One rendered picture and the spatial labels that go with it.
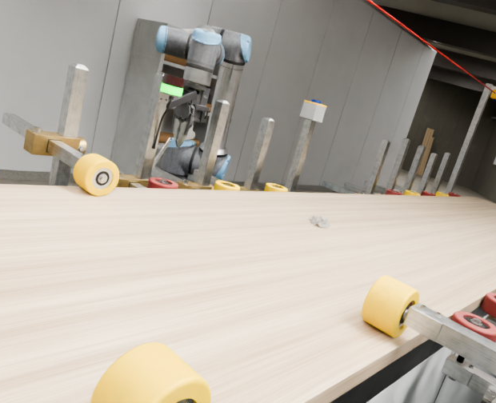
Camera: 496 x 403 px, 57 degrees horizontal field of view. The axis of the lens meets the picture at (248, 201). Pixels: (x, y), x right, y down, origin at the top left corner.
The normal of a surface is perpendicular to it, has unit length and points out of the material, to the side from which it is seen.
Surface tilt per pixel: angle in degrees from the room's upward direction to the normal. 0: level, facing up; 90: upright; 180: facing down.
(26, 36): 90
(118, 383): 54
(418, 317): 90
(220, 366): 0
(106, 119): 90
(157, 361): 9
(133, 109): 90
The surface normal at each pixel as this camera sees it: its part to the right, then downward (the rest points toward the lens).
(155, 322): 0.26, -0.94
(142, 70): -0.66, 0.00
